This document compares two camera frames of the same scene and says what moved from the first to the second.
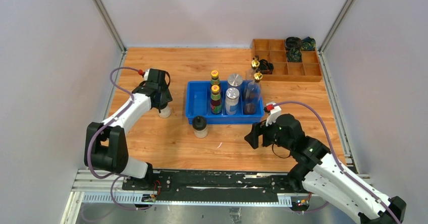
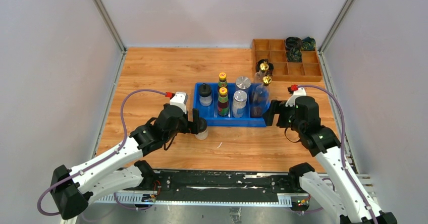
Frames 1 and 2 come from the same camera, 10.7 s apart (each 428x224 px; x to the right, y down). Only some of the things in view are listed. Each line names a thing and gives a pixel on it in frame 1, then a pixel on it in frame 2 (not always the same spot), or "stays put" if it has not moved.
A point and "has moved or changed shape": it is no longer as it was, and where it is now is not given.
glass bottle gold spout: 252,99 to 261,98
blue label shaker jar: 231,101 to 239,103
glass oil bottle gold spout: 255,64 to 264,66
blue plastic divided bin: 198,105 stays put
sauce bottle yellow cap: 216,107 to 223,106
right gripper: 259,128 to 276,107
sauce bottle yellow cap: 215,80 to 222,82
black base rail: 206,187 stays put
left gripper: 166,97 to 191,126
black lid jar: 165,112 has moved or changed shape
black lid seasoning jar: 199,125 stays put
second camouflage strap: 308,44 stays put
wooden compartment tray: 274,51 stays put
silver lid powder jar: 235,79 to 243,82
